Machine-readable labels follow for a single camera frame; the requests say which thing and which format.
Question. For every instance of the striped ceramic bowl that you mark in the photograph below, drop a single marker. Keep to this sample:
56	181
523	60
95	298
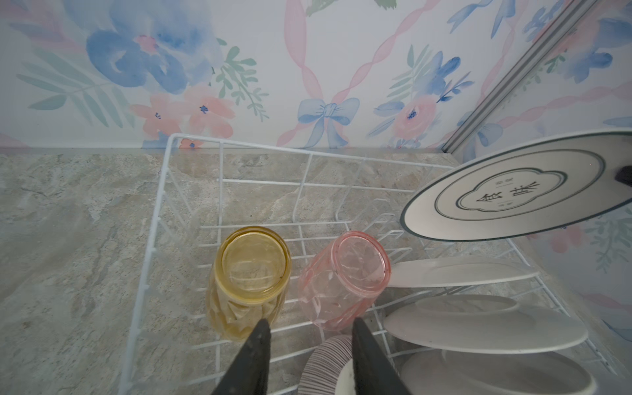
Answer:
329	370

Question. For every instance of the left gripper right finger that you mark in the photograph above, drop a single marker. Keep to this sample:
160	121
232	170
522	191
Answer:
373	374

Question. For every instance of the white plate green red rim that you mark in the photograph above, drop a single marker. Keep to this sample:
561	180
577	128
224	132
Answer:
485	324

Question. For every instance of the pink glass cup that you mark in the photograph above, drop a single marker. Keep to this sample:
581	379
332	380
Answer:
343	280

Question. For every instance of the white wire dish rack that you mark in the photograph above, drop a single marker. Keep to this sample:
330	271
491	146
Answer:
209	188

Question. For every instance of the white plate gold rim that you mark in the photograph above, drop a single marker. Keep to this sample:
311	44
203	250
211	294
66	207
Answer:
457	271

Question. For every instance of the right aluminium corner post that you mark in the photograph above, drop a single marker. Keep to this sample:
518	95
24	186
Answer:
543	45

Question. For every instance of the white plate dark rim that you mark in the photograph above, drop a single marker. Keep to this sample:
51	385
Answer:
530	188

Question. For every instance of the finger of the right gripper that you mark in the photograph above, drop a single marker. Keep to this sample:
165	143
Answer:
624	175

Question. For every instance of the yellow glass cup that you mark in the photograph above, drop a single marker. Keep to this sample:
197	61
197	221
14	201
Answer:
248	283

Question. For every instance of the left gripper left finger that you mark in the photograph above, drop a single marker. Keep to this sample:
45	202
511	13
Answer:
248	373

